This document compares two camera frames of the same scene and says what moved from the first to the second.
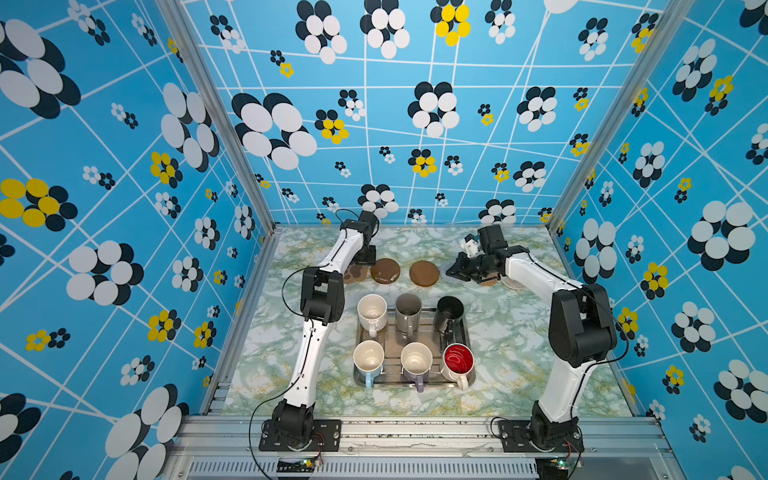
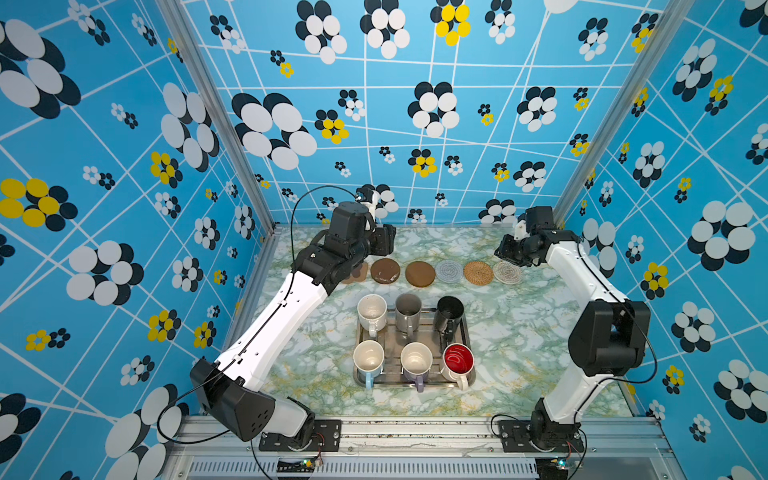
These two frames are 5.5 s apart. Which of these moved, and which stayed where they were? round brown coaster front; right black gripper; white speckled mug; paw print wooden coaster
Moved: right black gripper
Stayed: paw print wooden coaster; round brown coaster front; white speckled mug
